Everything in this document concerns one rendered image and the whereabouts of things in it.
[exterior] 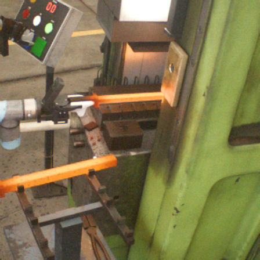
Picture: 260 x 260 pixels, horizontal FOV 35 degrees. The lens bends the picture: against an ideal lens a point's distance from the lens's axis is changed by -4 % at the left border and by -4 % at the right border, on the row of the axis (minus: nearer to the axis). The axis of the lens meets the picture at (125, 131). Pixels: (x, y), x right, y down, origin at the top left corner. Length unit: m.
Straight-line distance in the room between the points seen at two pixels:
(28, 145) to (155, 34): 1.70
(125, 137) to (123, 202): 0.30
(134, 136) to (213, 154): 0.34
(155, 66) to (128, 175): 0.51
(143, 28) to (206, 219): 0.71
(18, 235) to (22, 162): 1.43
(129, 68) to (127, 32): 0.41
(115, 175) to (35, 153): 1.39
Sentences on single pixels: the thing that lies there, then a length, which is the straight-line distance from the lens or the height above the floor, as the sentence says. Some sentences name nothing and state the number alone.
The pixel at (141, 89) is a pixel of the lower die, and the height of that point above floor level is 0.99.
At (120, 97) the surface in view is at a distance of 1.57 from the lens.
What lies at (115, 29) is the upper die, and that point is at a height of 1.31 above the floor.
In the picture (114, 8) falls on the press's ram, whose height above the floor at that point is 1.39.
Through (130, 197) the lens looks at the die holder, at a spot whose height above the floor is 0.70.
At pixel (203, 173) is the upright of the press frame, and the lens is 1.26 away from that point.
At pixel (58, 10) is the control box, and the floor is 1.17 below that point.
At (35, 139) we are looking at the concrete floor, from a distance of 2.95.
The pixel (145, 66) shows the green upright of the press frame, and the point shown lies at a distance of 1.77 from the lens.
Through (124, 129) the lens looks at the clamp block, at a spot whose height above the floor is 0.97.
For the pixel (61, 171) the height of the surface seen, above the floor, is 1.04.
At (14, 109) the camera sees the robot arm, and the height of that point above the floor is 1.00.
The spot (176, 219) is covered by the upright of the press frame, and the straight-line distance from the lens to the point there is 1.37.
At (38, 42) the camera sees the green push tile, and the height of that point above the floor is 1.02.
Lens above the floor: 1.84
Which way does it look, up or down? 37 degrees down
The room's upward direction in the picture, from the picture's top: 9 degrees clockwise
